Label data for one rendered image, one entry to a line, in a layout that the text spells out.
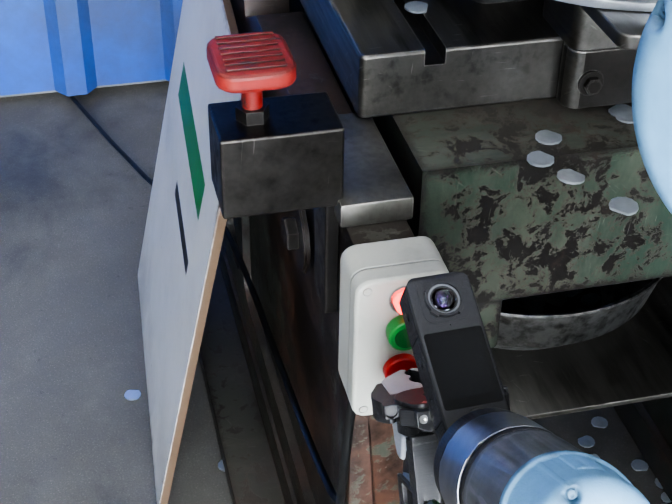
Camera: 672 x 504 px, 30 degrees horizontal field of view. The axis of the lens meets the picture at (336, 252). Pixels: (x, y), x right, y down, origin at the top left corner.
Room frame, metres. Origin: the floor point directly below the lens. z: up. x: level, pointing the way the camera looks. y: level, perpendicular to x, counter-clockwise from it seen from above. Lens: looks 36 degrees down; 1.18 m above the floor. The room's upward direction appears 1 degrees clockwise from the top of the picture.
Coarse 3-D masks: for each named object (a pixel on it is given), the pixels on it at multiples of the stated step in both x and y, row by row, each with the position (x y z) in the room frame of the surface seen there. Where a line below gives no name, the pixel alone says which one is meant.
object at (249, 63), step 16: (256, 32) 0.86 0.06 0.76; (272, 32) 0.86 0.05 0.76; (208, 48) 0.83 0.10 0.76; (224, 48) 0.83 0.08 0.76; (240, 48) 0.83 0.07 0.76; (256, 48) 0.83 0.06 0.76; (272, 48) 0.83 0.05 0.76; (288, 48) 0.84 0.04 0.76; (224, 64) 0.81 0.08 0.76; (240, 64) 0.81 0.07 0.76; (256, 64) 0.81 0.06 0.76; (272, 64) 0.81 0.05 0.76; (288, 64) 0.81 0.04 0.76; (224, 80) 0.79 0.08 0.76; (240, 80) 0.79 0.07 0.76; (256, 80) 0.79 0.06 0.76; (272, 80) 0.80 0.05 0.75; (288, 80) 0.80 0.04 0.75; (256, 96) 0.82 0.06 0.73
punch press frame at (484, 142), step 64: (384, 128) 0.96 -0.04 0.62; (448, 128) 0.92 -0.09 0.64; (512, 128) 0.92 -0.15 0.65; (576, 128) 0.92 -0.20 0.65; (448, 192) 0.86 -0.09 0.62; (512, 192) 0.87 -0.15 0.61; (576, 192) 0.88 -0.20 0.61; (640, 192) 0.90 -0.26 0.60; (448, 256) 0.86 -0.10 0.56; (512, 256) 0.87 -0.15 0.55; (576, 256) 0.89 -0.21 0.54; (640, 256) 0.90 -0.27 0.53
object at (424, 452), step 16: (400, 400) 0.62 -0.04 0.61; (416, 400) 0.62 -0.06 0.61; (400, 416) 0.60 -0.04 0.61; (416, 416) 0.60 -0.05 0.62; (464, 416) 0.56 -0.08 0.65; (400, 432) 0.61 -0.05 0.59; (416, 432) 0.60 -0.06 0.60; (432, 432) 0.60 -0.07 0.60; (448, 432) 0.55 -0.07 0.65; (416, 448) 0.59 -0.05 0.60; (432, 448) 0.59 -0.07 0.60; (416, 464) 0.58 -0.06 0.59; (432, 464) 0.58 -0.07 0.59; (400, 480) 0.61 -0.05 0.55; (416, 480) 0.58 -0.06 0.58; (432, 480) 0.58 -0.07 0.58; (400, 496) 0.60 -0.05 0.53; (416, 496) 0.57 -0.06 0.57; (432, 496) 0.57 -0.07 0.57
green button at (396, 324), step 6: (396, 318) 0.73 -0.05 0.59; (402, 318) 0.73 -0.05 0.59; (390, 324) 0.73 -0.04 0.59; (396, 324) 0.72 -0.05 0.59; (402, 324) 0.72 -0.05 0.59; (390, 330) 0.72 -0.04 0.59; (396, 330) 0.72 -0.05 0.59; (390, 336) 0.72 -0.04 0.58; (390, 342) 0.72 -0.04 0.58; (396, 348) 0.72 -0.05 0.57; (402, 348) 0.72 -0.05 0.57; (408, 348) 0.72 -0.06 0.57
